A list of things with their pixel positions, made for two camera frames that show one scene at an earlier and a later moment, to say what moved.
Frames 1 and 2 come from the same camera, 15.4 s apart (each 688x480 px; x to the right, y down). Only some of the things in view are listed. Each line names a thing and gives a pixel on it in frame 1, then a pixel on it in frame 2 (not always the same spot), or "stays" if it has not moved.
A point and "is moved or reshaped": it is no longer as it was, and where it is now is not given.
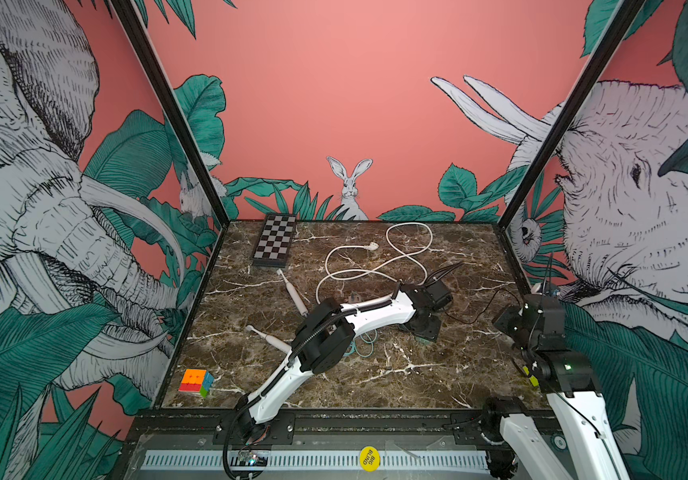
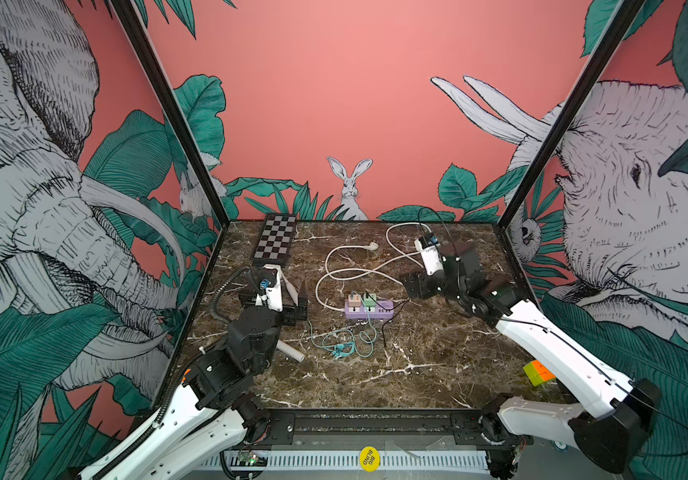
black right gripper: [510, 313] → [411, 288]
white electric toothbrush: [301, 306] stays
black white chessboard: [275, 241] stays
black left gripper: [433, 333] → [292, 315]
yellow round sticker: [369, 458] stays
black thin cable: [485, 306] is moved or reshaped
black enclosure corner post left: [175, 108] stays
